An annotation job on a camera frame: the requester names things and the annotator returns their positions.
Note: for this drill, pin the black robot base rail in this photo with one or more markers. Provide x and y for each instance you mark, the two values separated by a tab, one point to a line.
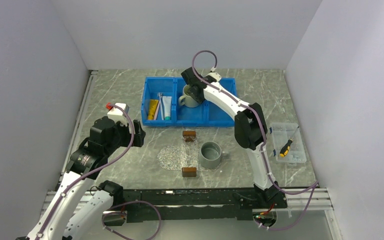
192	203

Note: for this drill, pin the white teal-capped toothpaste tube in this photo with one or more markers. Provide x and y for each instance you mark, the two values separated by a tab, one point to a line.
166	105

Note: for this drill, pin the light blue toothbrush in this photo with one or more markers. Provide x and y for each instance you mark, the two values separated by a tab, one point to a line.
161	105

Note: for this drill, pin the blue storage bin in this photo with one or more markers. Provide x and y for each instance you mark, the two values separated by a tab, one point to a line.
185	116
216	116
168	86

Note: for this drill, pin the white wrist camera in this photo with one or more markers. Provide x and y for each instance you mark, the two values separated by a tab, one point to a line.
212	77
116	114

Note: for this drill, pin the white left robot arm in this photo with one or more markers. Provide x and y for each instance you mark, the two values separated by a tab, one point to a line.
60	221

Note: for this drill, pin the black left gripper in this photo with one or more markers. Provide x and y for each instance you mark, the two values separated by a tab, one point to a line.
139	134

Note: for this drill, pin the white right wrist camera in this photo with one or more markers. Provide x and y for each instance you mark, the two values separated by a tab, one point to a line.
212	77

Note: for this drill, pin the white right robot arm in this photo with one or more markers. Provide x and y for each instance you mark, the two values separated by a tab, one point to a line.
250	128

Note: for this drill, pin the yellow black screwdriver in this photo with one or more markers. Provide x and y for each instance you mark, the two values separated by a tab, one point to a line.
286	148

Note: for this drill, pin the blue middle storage bin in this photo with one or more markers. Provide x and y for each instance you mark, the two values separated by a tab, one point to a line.
185	116

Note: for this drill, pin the blue right storage bin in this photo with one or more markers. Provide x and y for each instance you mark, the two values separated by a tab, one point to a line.
216	116

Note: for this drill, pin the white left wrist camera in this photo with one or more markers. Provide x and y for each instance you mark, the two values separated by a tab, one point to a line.
116	114

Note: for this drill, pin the pink toothbrush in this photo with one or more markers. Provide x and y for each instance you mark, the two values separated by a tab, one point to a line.
157	109

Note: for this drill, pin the yellow toothpaste tube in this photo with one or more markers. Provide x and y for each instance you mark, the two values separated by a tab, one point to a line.
151	109

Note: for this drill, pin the aluminium side rail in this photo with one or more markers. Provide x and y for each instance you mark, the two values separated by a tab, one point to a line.
81	116

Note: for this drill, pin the grey ceramic mug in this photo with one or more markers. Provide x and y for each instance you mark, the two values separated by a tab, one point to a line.
211	155

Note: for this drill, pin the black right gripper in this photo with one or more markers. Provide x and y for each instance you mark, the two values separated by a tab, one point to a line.
200	99

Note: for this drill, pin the cream ceramic mug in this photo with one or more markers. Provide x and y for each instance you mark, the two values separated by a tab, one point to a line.
186	99

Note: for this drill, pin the blue left storage bin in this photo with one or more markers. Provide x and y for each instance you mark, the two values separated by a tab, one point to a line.
168	86

